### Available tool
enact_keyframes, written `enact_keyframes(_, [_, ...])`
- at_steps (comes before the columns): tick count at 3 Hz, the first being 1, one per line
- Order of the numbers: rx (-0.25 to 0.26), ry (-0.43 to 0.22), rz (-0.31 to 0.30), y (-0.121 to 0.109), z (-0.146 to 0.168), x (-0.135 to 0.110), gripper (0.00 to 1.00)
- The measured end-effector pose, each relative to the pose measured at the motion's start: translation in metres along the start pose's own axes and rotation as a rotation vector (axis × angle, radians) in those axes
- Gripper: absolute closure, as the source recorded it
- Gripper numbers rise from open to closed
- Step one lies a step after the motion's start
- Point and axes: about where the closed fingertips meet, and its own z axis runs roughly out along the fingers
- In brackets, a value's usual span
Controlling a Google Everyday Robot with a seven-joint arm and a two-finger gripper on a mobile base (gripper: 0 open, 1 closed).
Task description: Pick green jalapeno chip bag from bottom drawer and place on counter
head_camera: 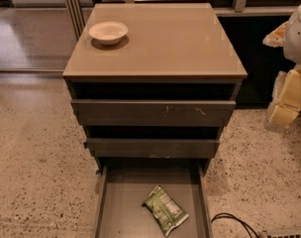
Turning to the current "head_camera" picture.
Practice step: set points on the white paper bowl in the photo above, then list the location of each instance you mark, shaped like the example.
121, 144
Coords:
108, 33

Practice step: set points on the grey drawer cabinet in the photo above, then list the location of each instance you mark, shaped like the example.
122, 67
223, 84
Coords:
171, 52

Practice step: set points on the top grey drawer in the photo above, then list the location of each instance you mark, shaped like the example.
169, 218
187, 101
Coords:
191, 113

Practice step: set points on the green jalapeno chip bag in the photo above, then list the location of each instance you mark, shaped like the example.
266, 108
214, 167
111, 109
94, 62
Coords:
165, 211

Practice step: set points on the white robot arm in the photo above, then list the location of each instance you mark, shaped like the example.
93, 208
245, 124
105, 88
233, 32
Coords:
288, 36

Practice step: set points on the middle grey drawer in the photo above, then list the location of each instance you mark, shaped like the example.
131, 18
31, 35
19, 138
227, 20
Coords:
153, 148

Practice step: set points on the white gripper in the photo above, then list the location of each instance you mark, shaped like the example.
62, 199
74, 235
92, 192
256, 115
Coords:
298, 37

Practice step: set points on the white floor vent grille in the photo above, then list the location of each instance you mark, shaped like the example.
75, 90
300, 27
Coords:
281, 233

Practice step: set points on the bottom grey open drawer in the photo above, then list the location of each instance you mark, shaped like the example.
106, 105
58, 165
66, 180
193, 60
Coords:
127, 183

